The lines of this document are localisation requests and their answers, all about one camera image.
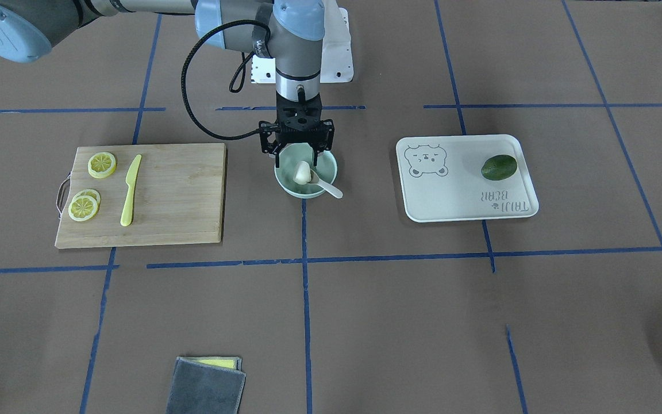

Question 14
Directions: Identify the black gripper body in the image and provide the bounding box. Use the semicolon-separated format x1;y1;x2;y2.
276;93;323;129

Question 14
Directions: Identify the upper lemon slice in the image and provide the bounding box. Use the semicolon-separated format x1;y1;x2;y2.
67;195;99;223

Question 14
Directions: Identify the white steamed bun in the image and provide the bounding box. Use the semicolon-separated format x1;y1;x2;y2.
292;160;313;185

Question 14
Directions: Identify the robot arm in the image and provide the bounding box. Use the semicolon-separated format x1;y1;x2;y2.
0;1;334;167

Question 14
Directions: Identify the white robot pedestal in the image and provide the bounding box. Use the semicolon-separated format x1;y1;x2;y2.
251;1;354;84

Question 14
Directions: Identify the grey folded cloth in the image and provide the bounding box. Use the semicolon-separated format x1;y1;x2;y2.
165;356;246;413

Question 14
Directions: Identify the wooden cutting board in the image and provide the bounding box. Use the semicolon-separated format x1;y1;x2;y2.
55;143;228;249

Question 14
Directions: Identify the yellow plastic knife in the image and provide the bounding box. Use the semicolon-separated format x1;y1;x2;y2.
119;154;142;227

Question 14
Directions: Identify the white bear tray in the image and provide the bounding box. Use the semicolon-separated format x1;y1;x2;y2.
395;134;540;223

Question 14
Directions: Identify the lower lemon slice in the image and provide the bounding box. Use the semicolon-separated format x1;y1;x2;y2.
87;152;117;180

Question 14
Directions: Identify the green avocado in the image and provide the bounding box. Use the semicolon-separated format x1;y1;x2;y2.
480;154;518;181

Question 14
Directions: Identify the lemon slice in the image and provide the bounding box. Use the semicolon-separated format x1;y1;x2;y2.
87;152;117;180
67;195;99;223

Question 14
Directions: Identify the green ceramic bowl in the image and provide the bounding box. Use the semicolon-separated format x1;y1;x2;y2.
274;143;338;199

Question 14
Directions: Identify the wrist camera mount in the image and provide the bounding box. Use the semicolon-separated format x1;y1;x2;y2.
259;120;334;157

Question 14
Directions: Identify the white ceramic spoon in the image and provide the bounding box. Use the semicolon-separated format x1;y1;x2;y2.
309;170;344;199

